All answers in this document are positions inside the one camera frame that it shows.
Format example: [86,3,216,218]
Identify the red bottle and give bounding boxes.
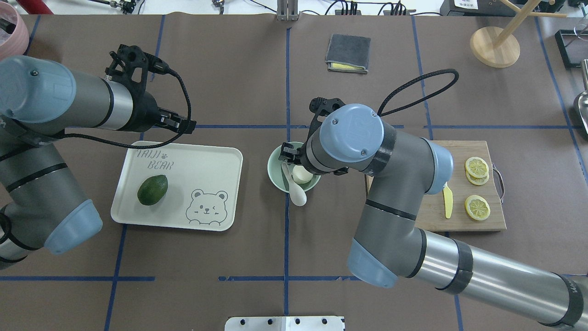
[17,0,53,15]

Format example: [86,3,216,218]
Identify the single lemon slice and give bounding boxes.
[464,195,491,221]

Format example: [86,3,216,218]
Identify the wooden cutting board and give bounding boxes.
[365,140,507,232]

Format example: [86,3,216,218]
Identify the wooden mug tree stand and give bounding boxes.
[469,0,567,68]

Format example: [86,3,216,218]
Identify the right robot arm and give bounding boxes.
[279,97,588,331]

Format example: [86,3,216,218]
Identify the white steamed bun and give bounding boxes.
[292,165,314,186]

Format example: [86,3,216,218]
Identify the cream bear tray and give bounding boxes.
[111,141,243,231]

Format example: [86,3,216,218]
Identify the silver metal scoop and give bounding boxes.
[574,59,588,134]

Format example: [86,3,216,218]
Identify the pink bowl of ice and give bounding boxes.
[0,2,29,61]

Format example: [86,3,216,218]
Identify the white plastic spoon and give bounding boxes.
[281,162,307,206]

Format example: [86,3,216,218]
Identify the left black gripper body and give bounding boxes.
[105,44,172,132]

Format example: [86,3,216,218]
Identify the lemon slice pair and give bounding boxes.
[464,156,490,186]

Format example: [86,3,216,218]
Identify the yellow plastic knife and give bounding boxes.
[442,182,454,219]

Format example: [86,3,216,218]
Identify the black tray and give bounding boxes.
[554,29,588,68]

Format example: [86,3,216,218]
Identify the green avocado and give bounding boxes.
[136,174,168,206]

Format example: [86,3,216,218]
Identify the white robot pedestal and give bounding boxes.
[224,315,346,331]

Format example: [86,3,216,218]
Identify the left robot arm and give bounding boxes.
[0,45,197,269]

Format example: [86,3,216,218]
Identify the grey yellow folded cloth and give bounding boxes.
[325,34,371,74]

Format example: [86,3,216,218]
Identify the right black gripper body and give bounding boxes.
[294,97,345,176]

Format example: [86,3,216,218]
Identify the aluminium frame post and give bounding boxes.
[277,0,300,22]

